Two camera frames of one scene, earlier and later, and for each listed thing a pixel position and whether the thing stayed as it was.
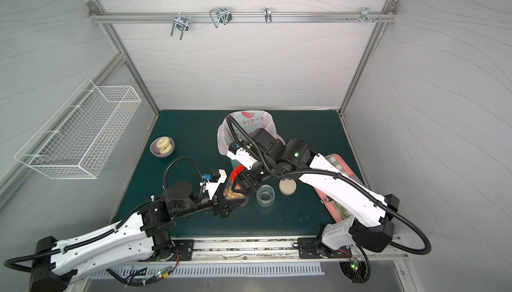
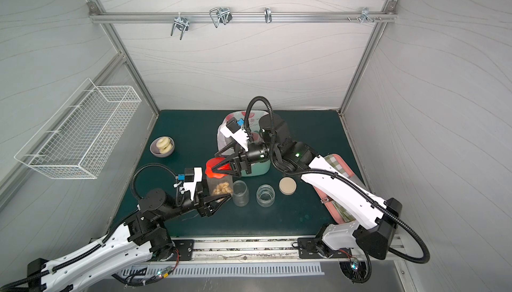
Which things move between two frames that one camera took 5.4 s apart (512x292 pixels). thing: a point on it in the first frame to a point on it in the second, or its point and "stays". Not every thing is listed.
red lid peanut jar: (230, 193) to (219, 184)
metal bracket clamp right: (365, 15) stays
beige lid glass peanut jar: (265, 195) stays
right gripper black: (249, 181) to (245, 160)
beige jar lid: (287, 187) stays
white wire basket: (76, 141) stays
